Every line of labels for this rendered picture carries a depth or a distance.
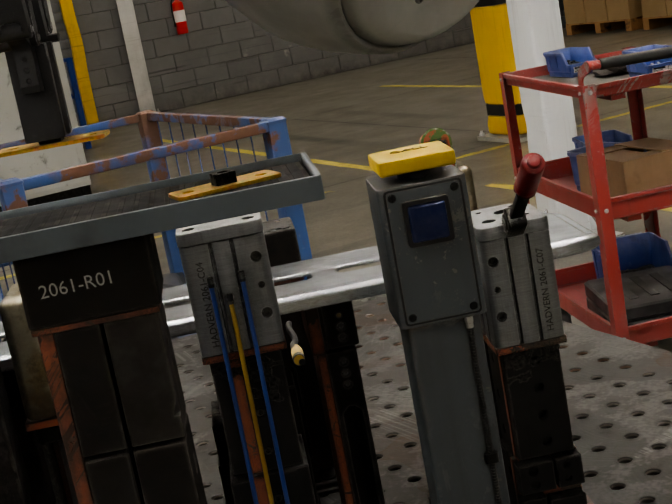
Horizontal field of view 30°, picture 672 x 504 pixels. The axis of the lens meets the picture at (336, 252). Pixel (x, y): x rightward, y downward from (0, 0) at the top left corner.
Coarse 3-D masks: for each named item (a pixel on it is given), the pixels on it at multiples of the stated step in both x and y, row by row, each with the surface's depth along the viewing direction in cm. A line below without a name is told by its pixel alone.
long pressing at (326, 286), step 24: (552, 216) 140; (552, 240) 129; (576, 240) 126; (288, 264) 140; (312, 264) 138; (336, 264) 136; (360, 264) 135; (168, 288) 139; (288, 288) 129; (312, 288) 127; (336, 288) 125; (360, 288) 124; (384, 288) 125; (168, 312) 129; (192, 312) 127; (288, 312) 124; (0, 336) 133; (0, 360) 122
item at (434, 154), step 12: (420, 144) 100; (432, 144) 99; (444, 144) 98; (372, 156) 99; (384, 156) 98; (396, 156) 96; (408, 156) 95; (420, 156) 95; (432, 156) 95; (444, 156) 95; (372, 168) 99; (384, 168) 95; (396, 168) 95; (408, 168) 95; (420, 168) 95
